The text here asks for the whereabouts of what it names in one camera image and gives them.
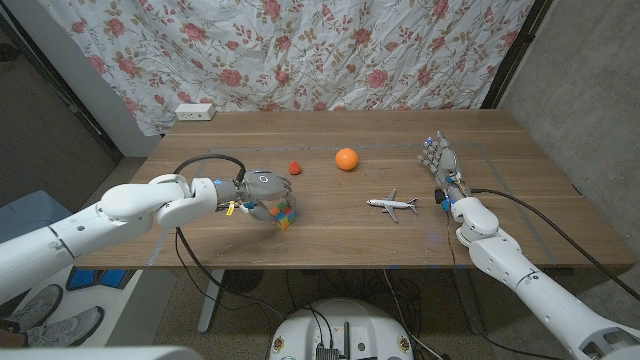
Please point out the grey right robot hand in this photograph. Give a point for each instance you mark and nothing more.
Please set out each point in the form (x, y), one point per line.
(447, 162)

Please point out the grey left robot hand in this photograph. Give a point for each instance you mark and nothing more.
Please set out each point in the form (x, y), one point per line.
(262, 186)

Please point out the red toy strawberry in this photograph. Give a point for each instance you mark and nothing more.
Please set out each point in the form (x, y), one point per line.
(295, 168)

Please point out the colourful Rubik's cube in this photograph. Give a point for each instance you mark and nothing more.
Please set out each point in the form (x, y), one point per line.
(285, 217)

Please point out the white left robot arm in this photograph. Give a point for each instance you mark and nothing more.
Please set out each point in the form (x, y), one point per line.
(100, 220)

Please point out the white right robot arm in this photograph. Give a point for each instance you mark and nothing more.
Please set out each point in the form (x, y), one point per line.
(530, 285)

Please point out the white toy airplane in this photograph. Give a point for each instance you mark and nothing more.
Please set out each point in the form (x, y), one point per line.
(387, 203)

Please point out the grey tape outline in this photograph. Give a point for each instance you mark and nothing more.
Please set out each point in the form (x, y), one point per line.
(520, 210)

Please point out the orange fruit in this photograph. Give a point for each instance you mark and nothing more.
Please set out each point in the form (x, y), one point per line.
(346, 159)

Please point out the black round floor object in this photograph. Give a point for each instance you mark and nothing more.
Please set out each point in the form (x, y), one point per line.
(245, 280)

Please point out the white power strip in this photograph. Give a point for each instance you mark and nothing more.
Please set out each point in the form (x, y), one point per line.
(195, 112)

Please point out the white table leg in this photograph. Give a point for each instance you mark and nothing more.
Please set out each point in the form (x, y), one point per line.
(210, 305)

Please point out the black backdrop stand pole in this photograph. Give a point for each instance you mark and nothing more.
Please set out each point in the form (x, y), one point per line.
(515, 50)
(50, 75)

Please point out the floral backdrop cloth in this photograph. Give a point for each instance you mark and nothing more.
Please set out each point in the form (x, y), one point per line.
(300, 50)

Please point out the grey table leg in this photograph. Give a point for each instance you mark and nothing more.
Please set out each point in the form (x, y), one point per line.
(470, 305)

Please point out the white robot torso base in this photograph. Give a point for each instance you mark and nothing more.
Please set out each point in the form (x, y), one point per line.
(340, 325)

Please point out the white floor platform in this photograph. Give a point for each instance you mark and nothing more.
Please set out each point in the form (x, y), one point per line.
(130, 310)

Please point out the blue black foot pedal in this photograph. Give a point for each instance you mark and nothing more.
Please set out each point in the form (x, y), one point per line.
(100, 278)

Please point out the blue bin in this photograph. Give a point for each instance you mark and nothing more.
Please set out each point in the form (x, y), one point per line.
(35, 215)

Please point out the white robot body edge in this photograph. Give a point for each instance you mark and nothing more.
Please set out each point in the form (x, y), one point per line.
(100, 354)

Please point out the grey sneaker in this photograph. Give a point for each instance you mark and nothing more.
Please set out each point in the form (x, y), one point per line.
(35, 307)
(67, 327)

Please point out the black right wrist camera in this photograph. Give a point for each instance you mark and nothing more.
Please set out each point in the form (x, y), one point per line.
(440, 196)

